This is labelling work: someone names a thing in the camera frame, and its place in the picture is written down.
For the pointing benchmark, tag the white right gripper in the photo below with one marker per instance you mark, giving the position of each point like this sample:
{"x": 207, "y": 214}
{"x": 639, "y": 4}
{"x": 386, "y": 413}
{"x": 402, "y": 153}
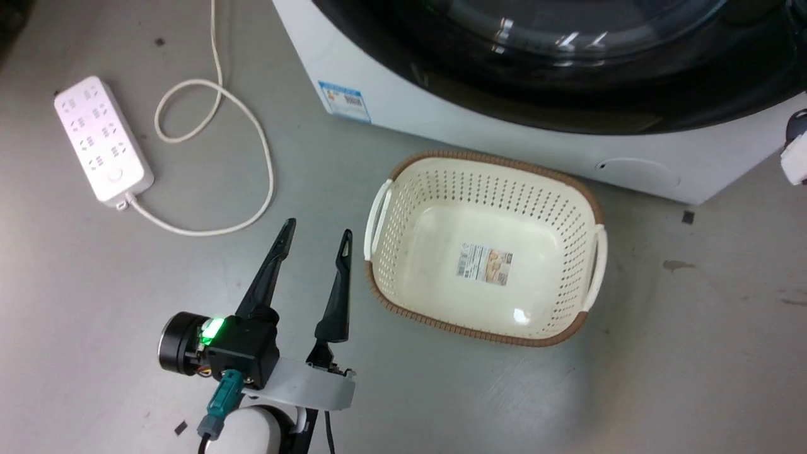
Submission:
{"x": 795, "y": 161}

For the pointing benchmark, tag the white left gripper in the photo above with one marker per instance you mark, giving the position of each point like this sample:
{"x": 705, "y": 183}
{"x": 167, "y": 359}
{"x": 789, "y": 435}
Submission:
{"x": 309, "y": 388}

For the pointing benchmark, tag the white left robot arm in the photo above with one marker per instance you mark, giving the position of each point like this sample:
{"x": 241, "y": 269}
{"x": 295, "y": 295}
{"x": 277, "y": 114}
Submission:
{"x": 252, "y": 432}

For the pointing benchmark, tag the dark round washing machine door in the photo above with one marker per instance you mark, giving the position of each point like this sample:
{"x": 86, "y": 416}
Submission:
{"x": 630, "y": 94}

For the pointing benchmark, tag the white front-load washing machine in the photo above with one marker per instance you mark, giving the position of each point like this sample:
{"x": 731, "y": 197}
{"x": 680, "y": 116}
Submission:
{"x": 441, "y": 120}

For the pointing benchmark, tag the cream perforated laundry basket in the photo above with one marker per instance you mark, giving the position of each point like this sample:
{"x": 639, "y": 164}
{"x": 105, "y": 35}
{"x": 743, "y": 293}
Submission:
{"x": 441, "y": 252}

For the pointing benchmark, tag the paper product label sticker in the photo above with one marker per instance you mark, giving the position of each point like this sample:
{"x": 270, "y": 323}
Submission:
{"x": 484, "y": 265}

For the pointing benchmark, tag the blue energy label sticker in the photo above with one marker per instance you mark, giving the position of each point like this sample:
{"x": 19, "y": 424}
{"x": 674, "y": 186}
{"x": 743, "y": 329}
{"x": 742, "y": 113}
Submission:
{"x": 344, "y": 101}

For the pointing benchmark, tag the white power strip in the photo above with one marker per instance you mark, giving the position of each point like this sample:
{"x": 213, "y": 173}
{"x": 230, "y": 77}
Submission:
{"x": 101, "y": 139}

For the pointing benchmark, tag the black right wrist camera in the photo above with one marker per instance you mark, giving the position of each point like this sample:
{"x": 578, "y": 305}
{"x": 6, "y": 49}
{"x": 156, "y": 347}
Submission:
{"x": 797, "y": 125}

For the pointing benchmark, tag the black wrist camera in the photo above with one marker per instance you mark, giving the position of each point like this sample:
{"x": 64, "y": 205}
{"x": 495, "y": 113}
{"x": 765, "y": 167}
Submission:
{"x": 797, "y": 125}
{"x": 243, "y": 347}

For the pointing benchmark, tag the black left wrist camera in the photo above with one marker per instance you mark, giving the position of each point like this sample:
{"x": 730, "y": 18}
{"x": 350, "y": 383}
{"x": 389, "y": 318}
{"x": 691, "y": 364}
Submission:
{"x": 243, "y": 347}

